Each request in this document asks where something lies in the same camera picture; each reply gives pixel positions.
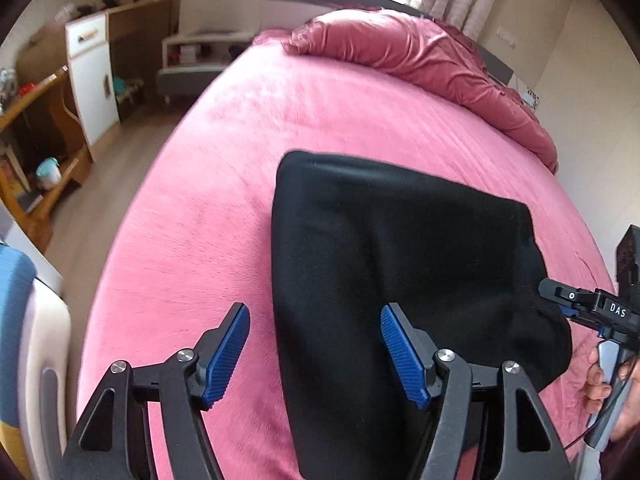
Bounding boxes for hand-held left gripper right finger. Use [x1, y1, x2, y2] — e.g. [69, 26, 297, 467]
[380, 302, 576, 480]

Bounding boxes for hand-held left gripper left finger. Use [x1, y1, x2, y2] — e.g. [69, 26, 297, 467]
[62, 302, 251, 480]

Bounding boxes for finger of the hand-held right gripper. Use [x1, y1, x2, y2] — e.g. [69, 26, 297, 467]
[539, 278, 577, 318]

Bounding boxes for black pants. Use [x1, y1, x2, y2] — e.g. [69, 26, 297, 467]
[270, 150, 573, 480]

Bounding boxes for person's right hand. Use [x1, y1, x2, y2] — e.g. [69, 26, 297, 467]
[585, 345, 640, 443]

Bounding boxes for black box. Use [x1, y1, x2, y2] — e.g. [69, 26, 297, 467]
[617, 225, 640, 286]

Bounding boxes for pink bed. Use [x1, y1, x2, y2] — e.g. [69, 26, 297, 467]
[75, 42, 618, 480]

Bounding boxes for blue cushioned chair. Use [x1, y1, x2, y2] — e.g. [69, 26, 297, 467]
[0, 245, 73, 480]

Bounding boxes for grey headboard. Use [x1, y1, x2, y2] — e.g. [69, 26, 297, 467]
[479, 42, 517, 87]

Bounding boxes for teal cup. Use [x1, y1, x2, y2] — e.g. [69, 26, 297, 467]
[36, 157, 62, 191]

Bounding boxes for pink duvet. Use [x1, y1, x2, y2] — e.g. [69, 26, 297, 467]
[282, 8, 559, 173]

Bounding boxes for white low shelf unit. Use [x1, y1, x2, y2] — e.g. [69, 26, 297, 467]
[157, 30, 251, 103]

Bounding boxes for wooden desk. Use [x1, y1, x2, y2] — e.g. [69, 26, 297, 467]
[0, 67, 95, 241]

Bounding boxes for tall white cabinet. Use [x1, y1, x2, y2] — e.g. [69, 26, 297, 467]
[65, 12, 122, 147]

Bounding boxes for brown wooden cupboard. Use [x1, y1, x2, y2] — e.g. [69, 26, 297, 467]
[107, 0, 172, 107]

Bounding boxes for white floral panel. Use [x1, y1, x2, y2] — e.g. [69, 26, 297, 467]
[179, 0, 273, 37]

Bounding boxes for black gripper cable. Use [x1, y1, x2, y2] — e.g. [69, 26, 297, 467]
[564, 360, 640, 453]

